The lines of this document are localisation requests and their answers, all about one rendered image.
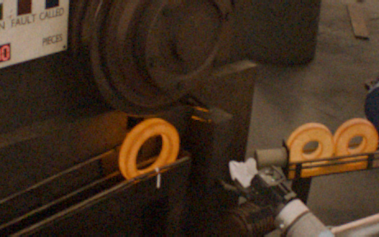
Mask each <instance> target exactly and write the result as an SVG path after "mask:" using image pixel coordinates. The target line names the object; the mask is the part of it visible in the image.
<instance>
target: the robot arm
mask: <svg viewBox="0 0 379 237"><path fill-rule="evenodd" d="M229 168H230V172H231V175H232V177H233V181H234V183H235V188H236V189H237V191H238V192H239V193H240V194H241V195H242V196H243V197H245V198H246V200H248V201H250V202H251V203H253V205H256V206H261V207H264V208H262V209H260V210H257V209H256V210H252V211H251V212H249V213H248V215H246V216H245V219H246V221H247V224H248V225H249V224H255V223H258V221H261V219H263V218H266V217H268V216H271V215H272V216H271V218H273V219H274V220H275V222H274V224H275V227H276V228H277V229H278V230H280V232H281V233H282V234H283V235H284V236H285V237H379V214H377V215H374V216H370V217H367V218H364V219H362V220H360V221H355V222H353V223H350V224H347V225H342V226H340V227H334V226H328V227H325V226H324V225H323V224H322V223H321V222H320V221H319V220H318V219H317V218H316V217H315V216H314V215H313V214H312V213H311V212H310V210H309V209H307V208H306V207H305V205H304V204H302V203H301V202H300V201H299V200H294V199H295V196H296V194H295V193H294V192H293V191H292V190H290V188H289V187H288V186H287V185H286V184H285V183H284V181H285V179H286V178H285V177H284V176H283V175H282V174H281V173H280V172H279V171H278V170H277V169H276V168H275V167H274V166H271V169H270V172H269V171H265V172H262V171H259V172H258V171H257V169H256V162H255V161H254V160H253V159H249V160H248V161H247V162H246V163H245V164H244V163H240V164H239V163H237V162H235V161H231V162H230V163H229ZM274 171H276V172H278V173H279V174H280V178H279V179H278V178H277V177H276V176H275V175H274ZM249 185H250V187H249ZM269 204H270V205H269ZM267 205H269V206H267ZM266 206H267V207H266Z"/></svg>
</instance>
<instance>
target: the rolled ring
mask: <svg viewBox="0 0 379 237"><path fill-rule="evenodd" d="M155 134H161V136H162V138H163V148H162V151H161V153H160V155H159V157H158V158H157V160H156V161H155V162H154V163H153V164H152V165H151V166H150V167H149V168H147V169H145V170H137V168H136V155H137V152H138V151H139V149H140V148H141V146H142V143H143V142H144V141H145V140H146V139H147V138H149V137H151V136H153V135H155ZM178 148H179V138H178V133H177V131H176V130H175V128H174V127H173V126H172V125H171V124H169V123H167V122H165V121H164V120H162V119H159V118H151V119H147V120H146V121H143V122H141V123H139V124H138V125H137V126H136V127H135V128H134V129H133V130H132V131H131V132H130V133H129V135H128V136H127V138H126V140H125V141H124V142H123V144H122V147H121V150H120V153H119V160H118V161H119V164H120V168H121V171H122V172H123V174H124V175H125V177H126V178H127V179H130V178H131V177H136V176H137V175H140V174H144V173H145V172H148V171H150V170H153V169H154V168H157V167H160V166H161V165H165V164H168V163H169V162H172V161H174V160H175V158H176V157H177V154H178Z"/></svg>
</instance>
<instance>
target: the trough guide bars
mask: <svg viewBox="0 0 379 237"><path fill-rule="evenodd" d="M361 143H362V142H356V143H352V144H348V147H353V146H359V145H360V144H361ZM377 144H379V140H377ZM317 148H318V147H315V148H308V149H302V153H308V152H315V151H316V150H317ZM377 149H379V146H377ZM374 155H379V151H365V152H359V153H352V154H349V155H343V156H329V157H322V158H313V159H306V160H299V161H291V162H290V164H289V165H295V166H293V167H289V171H294V180H297V179H301V178H302V170H309V169H311V168H316V167H324V166H332V165H346V164H351V163H354V162H360V161H366V162H367V164H366V170H371V169H372V163H373V161H374V160H379V156H374ZM360 156H367V158H360V159H352V160H339V161H331V162H325V163H323V164H315V165H303V164H307V163H315V162H323V161H330V160H338V159H344V158H352V157H360Z"/></svg>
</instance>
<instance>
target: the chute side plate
mask: <svg viewBox="0 0 379 237"><path fill-rule="evenodd" d="M190 164H191V161H190V160H188V161H185V162H183V163H182V164H179V165H175V166H173V167H171V168H168V169H166V170H163V171H161V172H159V173H157V174H154V175H151V176H150V177H147V178H145V179H142V180H140V179H139V180H137V181H136V182H133V183H131V184H129V185H128V186H126V187H125V188H122V189H119V190H117V191H115V192H114V193H111V194H109V195H108V196H104V197H102V198H101V199H99V200H97V201H95V202H92V203H90V204H88V205H87V206H85V207H81V208H80V209H78V210H76V211H73V212H71V213H69V214H67V215H65V216H63V217H62V218H60V219H57V220H55V221H53V222H50V223H48V224H47V225H45V226H42V227H40V228H38V229H36V230H34V231H32V232H30V233H28V234H26V235H22V236H21V237H35V236H36V237H79V236H82V235H84V234H86V233H87V232H91V231H92V230H94V229H96V228H97V229H98V227H100V226H102V225H104V224H107V223H108V222H110V221H112V220H115V219H117V218H119V217H120V216H122V215H124V214H127V213H128V212H130V211H132V210H134V209H136V208H139V207H142V206H144V205H146V204H148V203H150V202H153V201H155V200H159V199H161V198H164V197H166V196H168V194H169V186H171V185H173V184H176V183H178V182H180V181H183V180H185V187H184V188H186V187H188V181H189V172H190ZM158 174H159V187H158V180H157V179H158Z"/></svg>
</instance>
